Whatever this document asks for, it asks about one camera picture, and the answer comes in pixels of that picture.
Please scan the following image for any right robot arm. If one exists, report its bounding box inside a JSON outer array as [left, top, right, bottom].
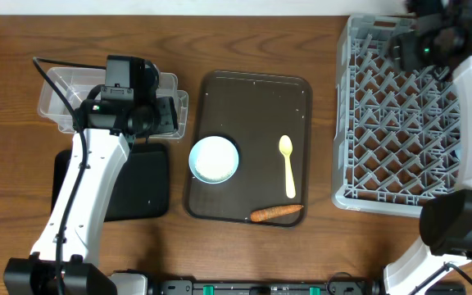
[[373, 0, 472, 295]]

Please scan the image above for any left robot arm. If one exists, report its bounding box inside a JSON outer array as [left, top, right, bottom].
[[3, 55, 178, 294]]

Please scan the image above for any grey dishwasher rack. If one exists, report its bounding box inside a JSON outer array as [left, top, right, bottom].
[[332, 15, 461, 218]]

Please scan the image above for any light blue bowl with rice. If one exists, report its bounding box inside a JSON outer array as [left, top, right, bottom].
[[188, 136, 239, 184]]

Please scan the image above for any black plastic bin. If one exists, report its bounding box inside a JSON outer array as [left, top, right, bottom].
[[51, 142, 170, 222]]

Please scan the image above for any brown serving tray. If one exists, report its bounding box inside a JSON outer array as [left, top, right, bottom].
[[184, 70, 312, 228]]

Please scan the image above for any clear plastic bin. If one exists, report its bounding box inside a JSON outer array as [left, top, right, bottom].
[[37, 67, 188, 140]]

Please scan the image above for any yellow plastic spoon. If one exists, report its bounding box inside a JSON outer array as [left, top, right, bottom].
[[279, 134, 296, 198]]

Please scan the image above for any orange carrot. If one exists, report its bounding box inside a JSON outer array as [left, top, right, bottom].
[[250, 204, 304, 223]]

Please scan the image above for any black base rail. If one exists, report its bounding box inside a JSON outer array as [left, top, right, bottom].
[[108, 270, 466, 295]]

